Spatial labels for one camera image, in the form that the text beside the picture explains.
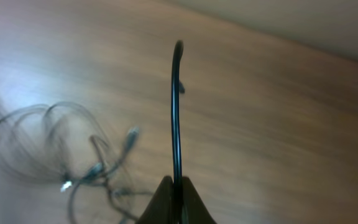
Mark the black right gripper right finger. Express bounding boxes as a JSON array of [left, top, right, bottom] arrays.
[[181, 177, 216, 224]]

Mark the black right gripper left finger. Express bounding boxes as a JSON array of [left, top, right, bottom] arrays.
[[135, 176, 173, 224]]

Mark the separated black usb cable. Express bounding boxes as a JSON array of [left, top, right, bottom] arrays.
[[170, 39, 186, 224]]

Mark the black usb cable bundle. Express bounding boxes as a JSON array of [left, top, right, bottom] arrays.
[[0, 101, 155, 224]]

